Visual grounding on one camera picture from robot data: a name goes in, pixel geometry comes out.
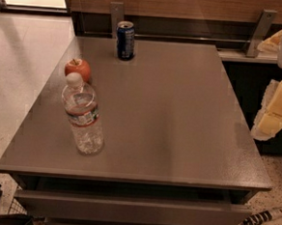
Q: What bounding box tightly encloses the blue soda can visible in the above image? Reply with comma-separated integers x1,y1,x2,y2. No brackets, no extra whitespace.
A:
117,20,135,60

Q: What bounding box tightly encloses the grey cabinet drawer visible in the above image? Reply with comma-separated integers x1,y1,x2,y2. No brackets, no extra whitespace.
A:
15,190,251,225

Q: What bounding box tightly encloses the wire basket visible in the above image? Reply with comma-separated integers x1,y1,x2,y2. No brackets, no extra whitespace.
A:
7,196,28,214

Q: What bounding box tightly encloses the red apple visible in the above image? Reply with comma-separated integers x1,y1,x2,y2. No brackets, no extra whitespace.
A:
65,58,92,83

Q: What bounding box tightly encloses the clear plastic water bottle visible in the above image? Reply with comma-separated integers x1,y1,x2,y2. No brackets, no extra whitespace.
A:
62,72,104,155

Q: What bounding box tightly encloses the metal bracket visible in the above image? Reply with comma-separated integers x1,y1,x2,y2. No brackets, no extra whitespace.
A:
110,1,125,38
245,9,278,58

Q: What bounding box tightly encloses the right metal bracket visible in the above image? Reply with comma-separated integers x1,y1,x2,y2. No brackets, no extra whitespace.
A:
245,9,278,58

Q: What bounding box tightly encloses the left metal bracket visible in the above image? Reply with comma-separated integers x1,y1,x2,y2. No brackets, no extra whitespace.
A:
110,1,125,38

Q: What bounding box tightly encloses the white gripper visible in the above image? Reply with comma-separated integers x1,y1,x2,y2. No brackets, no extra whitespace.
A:
251,29,282,141

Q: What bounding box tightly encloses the striped cable sleeve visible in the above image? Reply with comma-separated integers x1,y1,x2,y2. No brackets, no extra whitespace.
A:
235,202,282,225

